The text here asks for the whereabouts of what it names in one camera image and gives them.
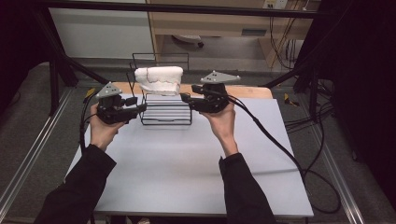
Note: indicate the white board table cover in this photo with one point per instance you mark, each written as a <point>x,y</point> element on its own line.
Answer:
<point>174,161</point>

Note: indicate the person's right hand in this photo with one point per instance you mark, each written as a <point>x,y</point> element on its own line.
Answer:
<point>222,124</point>

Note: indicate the office chair base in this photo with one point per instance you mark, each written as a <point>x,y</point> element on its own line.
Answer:
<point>188,39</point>

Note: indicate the white towel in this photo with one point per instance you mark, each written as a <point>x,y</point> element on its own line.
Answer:
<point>160,79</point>

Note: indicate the person's left hand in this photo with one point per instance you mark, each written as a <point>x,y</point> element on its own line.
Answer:
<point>102,133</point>

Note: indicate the light wooden desk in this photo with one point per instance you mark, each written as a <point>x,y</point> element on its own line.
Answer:
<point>218,25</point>

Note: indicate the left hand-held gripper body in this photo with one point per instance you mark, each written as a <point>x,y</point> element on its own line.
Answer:
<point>110,109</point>

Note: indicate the wooden table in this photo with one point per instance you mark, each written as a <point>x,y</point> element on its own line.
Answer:
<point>249,90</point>

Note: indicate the black metal frame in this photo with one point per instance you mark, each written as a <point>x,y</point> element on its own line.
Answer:
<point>186,8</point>

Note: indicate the white power strip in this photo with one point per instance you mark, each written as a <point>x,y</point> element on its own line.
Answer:
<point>275,3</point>

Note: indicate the aluminium floor rail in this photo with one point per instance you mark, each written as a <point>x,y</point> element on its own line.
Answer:
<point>339,174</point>
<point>34,152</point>

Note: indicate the white cabinet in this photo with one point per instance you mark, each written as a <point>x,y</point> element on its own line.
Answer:
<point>102,34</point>

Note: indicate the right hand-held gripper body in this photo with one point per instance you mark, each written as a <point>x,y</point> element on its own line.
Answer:
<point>211,99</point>

